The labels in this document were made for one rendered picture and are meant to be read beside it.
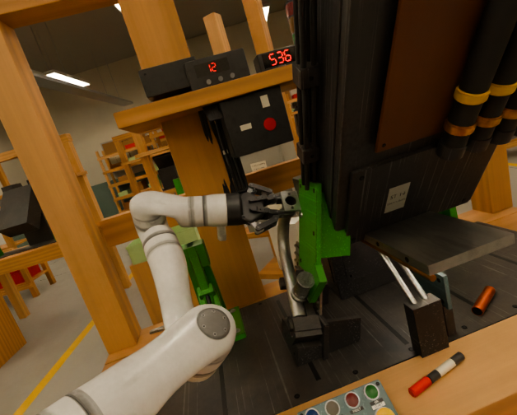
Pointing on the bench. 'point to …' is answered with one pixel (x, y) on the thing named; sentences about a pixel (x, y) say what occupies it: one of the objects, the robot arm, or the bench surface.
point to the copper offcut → (483, 300)
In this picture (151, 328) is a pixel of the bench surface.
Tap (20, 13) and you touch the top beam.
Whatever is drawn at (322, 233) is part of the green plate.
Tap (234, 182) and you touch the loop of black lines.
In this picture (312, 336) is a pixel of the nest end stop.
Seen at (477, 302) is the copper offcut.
